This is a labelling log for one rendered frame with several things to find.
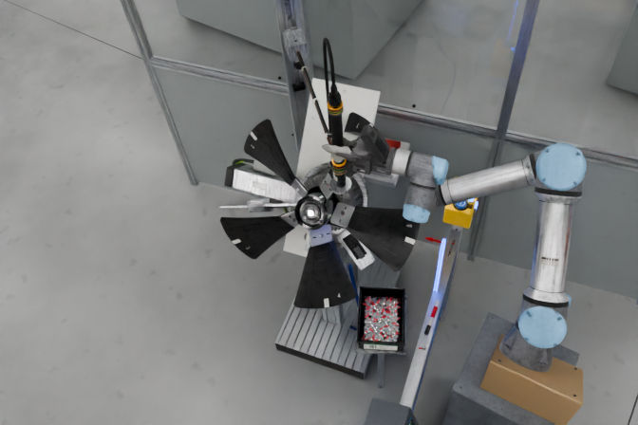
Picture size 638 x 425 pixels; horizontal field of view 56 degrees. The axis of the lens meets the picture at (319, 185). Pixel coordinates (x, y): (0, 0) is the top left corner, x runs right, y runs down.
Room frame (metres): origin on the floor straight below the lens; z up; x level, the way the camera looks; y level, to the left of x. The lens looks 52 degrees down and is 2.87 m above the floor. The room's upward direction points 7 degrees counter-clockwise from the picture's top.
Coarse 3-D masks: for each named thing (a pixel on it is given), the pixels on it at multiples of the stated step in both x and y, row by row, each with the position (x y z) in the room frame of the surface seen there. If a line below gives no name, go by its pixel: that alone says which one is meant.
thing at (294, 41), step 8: (288, 32) 1.84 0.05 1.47; (296, 32) 1.83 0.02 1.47; (288, 40) 1.79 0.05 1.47; (296, 40) 1.79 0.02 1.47; (304, 40) 1.78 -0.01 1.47; (288, 48) 1.75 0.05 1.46; (296, 48) 1.76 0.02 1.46; (304, 48) 1.76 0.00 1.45; (288, 56) 1.78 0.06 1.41; (296, 56) 1.76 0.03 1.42; (304, 56) 1.76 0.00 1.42
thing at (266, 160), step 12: (264, 120) 1.44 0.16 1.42; (264, 132) 1.43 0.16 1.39; (264, 144) 1.41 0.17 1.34; (276, 144) 1.38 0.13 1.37; (252, 156) 1.46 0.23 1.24; (264, 156) 1.41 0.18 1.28; (276, 156) 1.37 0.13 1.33; (276, 168) 1.37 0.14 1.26; (288, 168) 1.32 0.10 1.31; (288, 180) 1.33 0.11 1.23
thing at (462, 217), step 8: (456, 176) 1.38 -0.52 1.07; (448, 208) 1.24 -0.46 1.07; (456, 208) 1.24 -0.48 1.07; (464, 208) 1.23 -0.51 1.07; (472, 208) 1.23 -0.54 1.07; (448, 216) 1.24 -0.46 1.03; (456, 216) 1.23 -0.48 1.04; (464, 216) 1.21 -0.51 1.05; (456, 224) 1.22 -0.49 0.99; (464, 224) 1.21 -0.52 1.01
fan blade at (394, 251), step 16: (368, 208) 1.20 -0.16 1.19; (352, 224) 1.14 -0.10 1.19; (368, 224) 1.14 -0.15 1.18; (384, 224) 1.13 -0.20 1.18; (400, 224) 1.13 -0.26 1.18; (416, 224) 1.12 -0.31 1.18; (368, 240) 1.08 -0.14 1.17; (384, 240) 1.08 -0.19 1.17; (400, 240) 1.07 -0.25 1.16; (384, 256) 1.03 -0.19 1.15; (400, 256) 1.03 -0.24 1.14
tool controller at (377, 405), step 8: (376, 400) 0.54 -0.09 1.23; (384, 400) 0.53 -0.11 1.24; (376, 408) 0.52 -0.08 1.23; (384, 408) 0.51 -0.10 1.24; (392, 408) 0.51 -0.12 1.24; (400, 408) 0.50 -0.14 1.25; (408, 408) 0.50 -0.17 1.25; (368, 416) 0.50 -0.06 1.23; (376, 416) 0.49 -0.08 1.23; (384, 416) 0.49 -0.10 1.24; (392, 416) 0.49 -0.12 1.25; (400, 416) 0.48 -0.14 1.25; (408, 416) 0.48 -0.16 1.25; (368, 424) 0.48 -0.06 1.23; (376, 424) 0.47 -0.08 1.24; (384, 424) 0.47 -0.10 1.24; (392, 424) 0.47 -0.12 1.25; (400, 424) 0.46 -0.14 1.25; (408, 424) 0.46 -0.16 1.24; (416, 424) 0.48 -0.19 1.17
